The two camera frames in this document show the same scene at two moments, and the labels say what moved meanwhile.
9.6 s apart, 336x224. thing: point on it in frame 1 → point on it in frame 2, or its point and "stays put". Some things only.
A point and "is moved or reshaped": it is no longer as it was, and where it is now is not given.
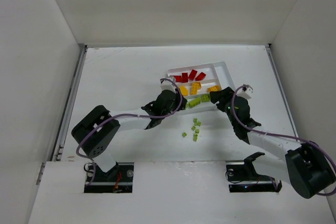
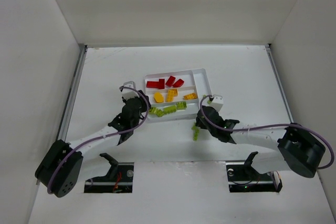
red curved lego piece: (192, 74) is moved or reshaped
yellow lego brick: (216, 88) → (190, 96)
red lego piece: (181, 78) → (159, 84)
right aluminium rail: (283, 91) stays put
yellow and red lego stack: (196, 86) is moved or reshaped
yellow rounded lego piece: (184, 90) is moved or reshaped
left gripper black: (177, 98) → (144, 102)
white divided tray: (197, 83) is moved or reshaped
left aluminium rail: (58, 148) stays put
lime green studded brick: (206, 97) is moved or reshaped
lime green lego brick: (195, 102) is moved or reshaped
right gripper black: (221, 97) → (200, 118)
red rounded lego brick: (201, 76) → (178, 83)
